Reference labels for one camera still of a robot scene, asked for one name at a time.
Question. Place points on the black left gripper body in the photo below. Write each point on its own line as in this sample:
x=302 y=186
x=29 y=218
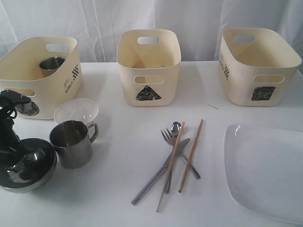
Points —
x=9 y=118

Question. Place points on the steel bowl black inside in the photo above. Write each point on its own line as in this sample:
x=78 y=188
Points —
x=26 y=169

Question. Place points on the steel mug with handle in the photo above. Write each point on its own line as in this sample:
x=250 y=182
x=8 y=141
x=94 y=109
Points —
x=72 y=141

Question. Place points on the white plastic bowl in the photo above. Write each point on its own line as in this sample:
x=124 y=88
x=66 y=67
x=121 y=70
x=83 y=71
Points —
x=80 y=109

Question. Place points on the small steel cup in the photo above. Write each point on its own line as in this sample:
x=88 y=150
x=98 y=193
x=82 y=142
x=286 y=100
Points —
x=50 y=65

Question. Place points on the steel table knife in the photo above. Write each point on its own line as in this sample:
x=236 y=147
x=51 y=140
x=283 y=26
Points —
x=156 y=176

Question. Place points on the steel fork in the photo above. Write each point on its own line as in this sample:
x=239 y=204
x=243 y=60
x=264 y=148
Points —
x=168 y=137

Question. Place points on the steel spoon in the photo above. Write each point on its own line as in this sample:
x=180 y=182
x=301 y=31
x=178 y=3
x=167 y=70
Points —
x=175 y=130

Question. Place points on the wooden chopstick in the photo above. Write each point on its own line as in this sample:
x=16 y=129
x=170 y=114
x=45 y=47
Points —
x=171 y=162
x=190 y=157

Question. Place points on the cream bin circle mark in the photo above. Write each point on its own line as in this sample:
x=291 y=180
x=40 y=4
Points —
x=20 y=71

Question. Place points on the white curtain backdrop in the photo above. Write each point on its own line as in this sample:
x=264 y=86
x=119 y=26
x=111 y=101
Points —
x=97 y=25

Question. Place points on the cream bin triangle mark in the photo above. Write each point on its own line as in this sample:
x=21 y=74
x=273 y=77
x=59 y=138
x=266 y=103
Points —
x=148 y=63

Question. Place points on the white square plate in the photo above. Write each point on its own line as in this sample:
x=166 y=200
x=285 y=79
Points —
x=264 y=171

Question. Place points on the cream bin square mark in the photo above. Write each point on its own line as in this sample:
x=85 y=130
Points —
x=256 y=66

